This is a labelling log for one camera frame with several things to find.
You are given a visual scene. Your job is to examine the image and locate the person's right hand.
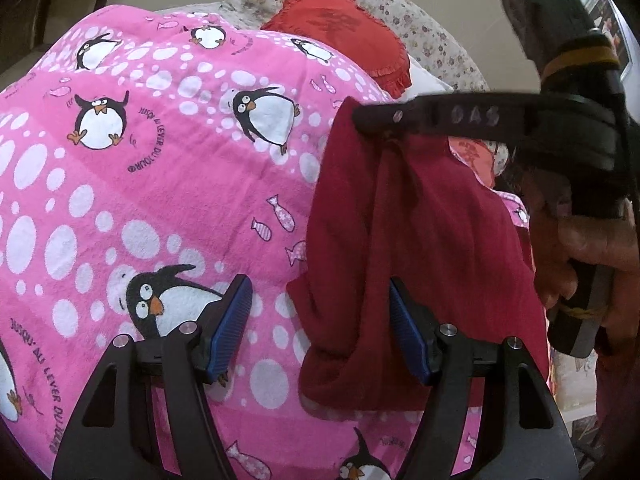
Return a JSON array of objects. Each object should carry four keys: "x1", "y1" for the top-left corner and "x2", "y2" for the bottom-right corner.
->
[{"x1": 500, "y1": 160, "x2": 640, "y2": 310}]

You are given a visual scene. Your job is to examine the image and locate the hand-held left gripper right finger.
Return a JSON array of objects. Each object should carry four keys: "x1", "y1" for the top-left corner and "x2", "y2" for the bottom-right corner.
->
[{"x1": 389, "y1": 277, "x2": 573, "y2": 480}]

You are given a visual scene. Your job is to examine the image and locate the pink penguin print blanket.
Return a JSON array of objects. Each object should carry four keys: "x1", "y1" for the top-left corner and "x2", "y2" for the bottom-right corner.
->
[{"x1": 0, "y1": 4, "x2": 601, "y2": 480}]

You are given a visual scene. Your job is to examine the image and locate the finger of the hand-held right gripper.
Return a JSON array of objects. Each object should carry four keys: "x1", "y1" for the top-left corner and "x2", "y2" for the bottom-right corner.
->
[{"x1": 351, "y1": 91, "x2": 538, "y2": 143}]

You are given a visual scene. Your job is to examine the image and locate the large red heart cushion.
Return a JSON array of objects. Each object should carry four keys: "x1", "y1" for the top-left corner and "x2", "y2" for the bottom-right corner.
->
[{"x1": 260, "y1": 0, "x2": 412, "y2": 100}]

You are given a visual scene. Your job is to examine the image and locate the person's right forearm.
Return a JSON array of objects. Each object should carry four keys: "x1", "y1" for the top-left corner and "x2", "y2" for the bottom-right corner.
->
[{"x1": 594, "y1": 267, "x2": 640, "y2": 441}]

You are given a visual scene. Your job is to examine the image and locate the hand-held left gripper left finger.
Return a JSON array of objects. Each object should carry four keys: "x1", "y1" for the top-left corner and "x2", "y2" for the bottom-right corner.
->
[{"x1": 51, "y1": 274, "x2": 253, "y2": 480}]

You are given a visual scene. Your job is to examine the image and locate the large floral pillow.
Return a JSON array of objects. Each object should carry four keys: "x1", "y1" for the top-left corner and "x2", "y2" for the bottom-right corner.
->
[{"x1": 325, "y1": 0, "x2": 493, "y2": 93}]

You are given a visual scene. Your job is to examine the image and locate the white pillow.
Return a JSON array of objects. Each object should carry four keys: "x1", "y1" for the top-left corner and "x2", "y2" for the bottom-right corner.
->
[{"x1": 400, "y1": 67, "x2": 456, "y2": 102}]

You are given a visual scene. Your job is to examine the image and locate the floral bed sheet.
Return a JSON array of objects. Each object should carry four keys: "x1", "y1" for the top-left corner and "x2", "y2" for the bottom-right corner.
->
[{"x1": 150, "y1": 0, "x2": 241, "y2": 17}]

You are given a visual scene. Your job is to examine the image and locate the dark red sweater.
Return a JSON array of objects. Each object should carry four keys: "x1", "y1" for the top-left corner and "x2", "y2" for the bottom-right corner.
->
[{"x1": 286, "y1": 100, "x2": 551, "y2": 411}]

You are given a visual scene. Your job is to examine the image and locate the small red heart cushion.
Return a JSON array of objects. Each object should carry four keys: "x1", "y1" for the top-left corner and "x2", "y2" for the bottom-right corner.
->
[{"x1": 447, "y1": 137, "x2": 508, "y2": 192}]

